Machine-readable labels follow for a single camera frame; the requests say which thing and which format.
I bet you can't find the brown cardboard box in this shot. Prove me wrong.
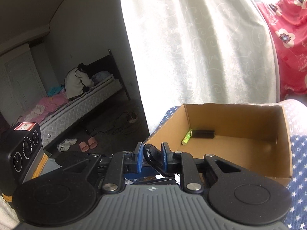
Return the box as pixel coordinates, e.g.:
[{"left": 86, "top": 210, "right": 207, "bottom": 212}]
[{"left": 144, "top": 103, "right": 293, "bottom": 188}]

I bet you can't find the light blue pillow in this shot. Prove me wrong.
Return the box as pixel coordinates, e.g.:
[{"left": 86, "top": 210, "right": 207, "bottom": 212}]
[{"left": 92, "top": 71, "right": 114, "bottom": 84}]

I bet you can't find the teal cloth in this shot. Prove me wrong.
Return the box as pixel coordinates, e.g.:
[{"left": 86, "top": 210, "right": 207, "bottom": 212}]
[{"left": 46, "top": 86, "right": 64, "bottom": 97}]

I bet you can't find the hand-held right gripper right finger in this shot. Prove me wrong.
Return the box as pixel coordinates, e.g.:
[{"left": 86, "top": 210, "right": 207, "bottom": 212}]
[{"left": 160, "top": 142, "right": 241, "bottom": 193}]

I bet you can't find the black cylinder tube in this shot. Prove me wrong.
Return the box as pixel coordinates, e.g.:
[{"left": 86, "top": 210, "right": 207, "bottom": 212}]
[{"left": 192, "top": 130, "right": 215, "bottom": 139}]

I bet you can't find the green lip balm tube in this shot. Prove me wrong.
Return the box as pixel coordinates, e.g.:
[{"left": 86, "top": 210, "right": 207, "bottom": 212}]
[{"left": 181, "top": 129, "right": 193, "bottom": 145}]

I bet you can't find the white patterned curtain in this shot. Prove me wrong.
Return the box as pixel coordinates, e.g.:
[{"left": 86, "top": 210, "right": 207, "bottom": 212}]
[{"left": 115, "top": 0, "right": 281, "bottom": 137}]

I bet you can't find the pink blanket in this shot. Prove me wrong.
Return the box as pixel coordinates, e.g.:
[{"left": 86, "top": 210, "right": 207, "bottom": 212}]
[{"left": 14, "top": 90, "right": 70, "bottom": 126}]

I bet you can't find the white wardrobe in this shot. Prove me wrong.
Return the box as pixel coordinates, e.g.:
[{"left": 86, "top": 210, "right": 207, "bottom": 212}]
[{"left": 0, "top": 45, "right": 47, "bottom": 117}]

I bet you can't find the red floral cloth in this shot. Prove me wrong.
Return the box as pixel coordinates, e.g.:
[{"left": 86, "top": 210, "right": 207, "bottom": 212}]
[{"left": 254, "top": 0, "right": 307, "bottom": 99}]

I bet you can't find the bed with white mattress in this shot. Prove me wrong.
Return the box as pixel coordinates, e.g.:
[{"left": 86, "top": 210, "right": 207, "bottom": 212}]
[{"left": 0, "top": 49, "right": 131, "bottom": 149}]

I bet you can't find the white towel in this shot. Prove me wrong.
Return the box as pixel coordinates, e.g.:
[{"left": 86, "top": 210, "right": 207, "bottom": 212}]
[{"left": 0, "top": 194, "right": 21, "bottom": 230}]

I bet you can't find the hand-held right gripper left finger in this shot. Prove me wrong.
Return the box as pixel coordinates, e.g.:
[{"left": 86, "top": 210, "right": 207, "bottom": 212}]
[{"left": 61, "top": 142, "right": 144, "bottom": 193}]

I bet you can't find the blue white star-printed blanket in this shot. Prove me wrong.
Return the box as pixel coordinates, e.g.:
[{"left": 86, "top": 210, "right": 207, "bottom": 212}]
[{"left": 149, "top": 99, "right": 307, "bottom": 230}]

